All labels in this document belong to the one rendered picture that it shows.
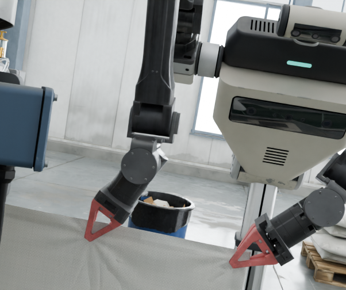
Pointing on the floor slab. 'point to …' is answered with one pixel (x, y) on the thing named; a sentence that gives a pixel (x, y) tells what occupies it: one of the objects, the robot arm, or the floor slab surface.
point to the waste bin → (162, 214)
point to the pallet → (326, 267)
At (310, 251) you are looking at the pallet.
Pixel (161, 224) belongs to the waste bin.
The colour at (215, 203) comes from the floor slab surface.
